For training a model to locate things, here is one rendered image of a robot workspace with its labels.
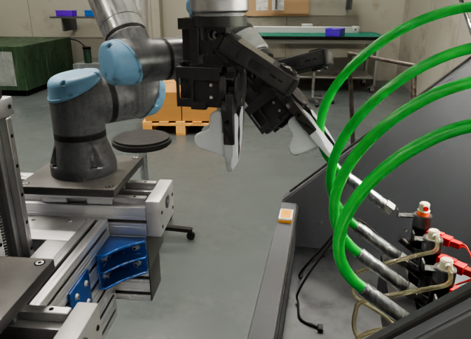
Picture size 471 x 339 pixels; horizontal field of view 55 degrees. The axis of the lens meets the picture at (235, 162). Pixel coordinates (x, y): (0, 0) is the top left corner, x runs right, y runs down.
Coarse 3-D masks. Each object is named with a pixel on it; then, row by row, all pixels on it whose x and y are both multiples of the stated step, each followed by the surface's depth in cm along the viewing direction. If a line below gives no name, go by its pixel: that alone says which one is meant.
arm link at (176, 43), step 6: (180, 36) 83; (174, 42) 80; (180, 42) 81; (174, 48) 79; (180, 48) 80; (174, 54) 79; (180, 54) 80; (180, 60) 80; (174, 72) 80; (174, 78) 83
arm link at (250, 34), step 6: (246, 30) 75; (252, 30) 75; (240, 36) 74; (246, 36) 74; (252, 36) 75; (258, 36) 75; (252, 42) 74; (258, 42) 74; (264, 42) 76; (258, 48) 75
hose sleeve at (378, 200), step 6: (348, 180) 74; (354, 180) 74; (360, 180) 75; (354, 186) 75; (372, 192) 75; (372, 198) 75; (378, 198) 75; (384, 198) 75; (378, 204) 75; (384, 204) 75
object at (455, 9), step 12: (432, 12) 64; (444, 12) 64; (456, 12) 63; (468, 12) 63; (408, 24) 65; (420, 24) 65; (384, 36) 66; (396, 36) 66; (372, 48) 67; (360, 60) 68; (348, 72) 69; (336, 84) 70; (324, 108) 71; (324, 120) 72; (324, 132) 73; (324, 156) 74; (336, 168) 74
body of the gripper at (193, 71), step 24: (192, 24) 58; (216, 24) 56; (240, 24) 57; (192, 48) 59; (216, 48) 58; (192, 72) 58; (216, 72) 58; (240, 72) 60; (192, 96) 59; (216, 96) 59; (240, 96) 61
